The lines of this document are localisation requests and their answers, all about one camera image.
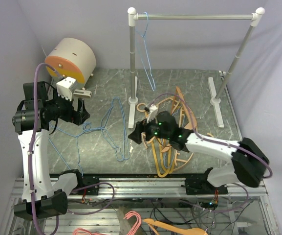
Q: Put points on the beige round drawer cabinet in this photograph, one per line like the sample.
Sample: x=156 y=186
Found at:
x=73 y=58

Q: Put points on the aluminium frame rail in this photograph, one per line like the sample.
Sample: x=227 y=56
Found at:
x=130 y=188

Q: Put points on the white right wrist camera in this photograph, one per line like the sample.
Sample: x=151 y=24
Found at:
x=151 y=111

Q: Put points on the blue wire hanger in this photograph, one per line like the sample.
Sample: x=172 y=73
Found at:
x=113 y=129
x=68 y=148
x=148 y=71

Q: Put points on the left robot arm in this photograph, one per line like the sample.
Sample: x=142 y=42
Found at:
x=41 y=198

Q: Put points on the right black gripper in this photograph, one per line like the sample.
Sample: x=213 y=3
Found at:
x=140 y=127

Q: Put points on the beige plastic hanger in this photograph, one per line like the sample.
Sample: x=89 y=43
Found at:
x=183 y=121
x=177 y=102

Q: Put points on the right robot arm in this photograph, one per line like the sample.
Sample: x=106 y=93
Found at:
x=246 y=162

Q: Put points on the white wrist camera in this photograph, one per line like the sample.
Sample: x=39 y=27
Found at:
x=151 y=111
x=66 y=87

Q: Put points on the orange wooden hanger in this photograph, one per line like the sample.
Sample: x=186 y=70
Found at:
x=152 y=224

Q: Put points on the metal clothes rack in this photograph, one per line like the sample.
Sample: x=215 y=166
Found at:
x=134 y=16

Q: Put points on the small white plastic clip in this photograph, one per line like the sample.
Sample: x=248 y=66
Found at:
x=80 y=93

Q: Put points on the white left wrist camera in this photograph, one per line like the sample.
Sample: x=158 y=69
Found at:
x=66 y=87

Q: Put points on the yellow plastic hanger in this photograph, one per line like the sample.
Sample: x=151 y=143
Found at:
x=164 y=157

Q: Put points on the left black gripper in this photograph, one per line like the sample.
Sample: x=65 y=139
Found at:
x=76 y=117

